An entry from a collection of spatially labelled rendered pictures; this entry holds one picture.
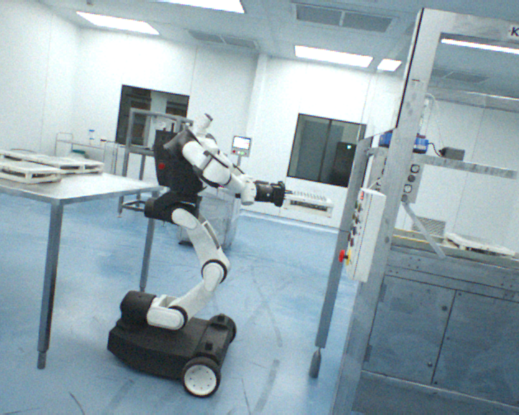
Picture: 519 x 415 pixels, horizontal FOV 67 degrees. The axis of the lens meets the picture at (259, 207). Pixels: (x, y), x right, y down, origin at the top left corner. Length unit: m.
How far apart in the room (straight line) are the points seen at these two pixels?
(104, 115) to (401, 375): 7.04
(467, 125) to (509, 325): 5.66
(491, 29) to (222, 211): 3.59
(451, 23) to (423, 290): 1.28
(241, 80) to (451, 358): 6.05
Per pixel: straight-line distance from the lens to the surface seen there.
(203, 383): 2.17
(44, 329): 2.29
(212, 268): 2.11
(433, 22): 1.33
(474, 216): 7.83
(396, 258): 2.02
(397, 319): 2.18
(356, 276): 1.18
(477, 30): 1.36
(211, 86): 7.49
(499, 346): 2.37
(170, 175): 2.08
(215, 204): 4.51
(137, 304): 2.33
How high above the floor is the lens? 1.28
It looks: 9 degrees down
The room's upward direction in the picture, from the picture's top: 10 degrees clockwise
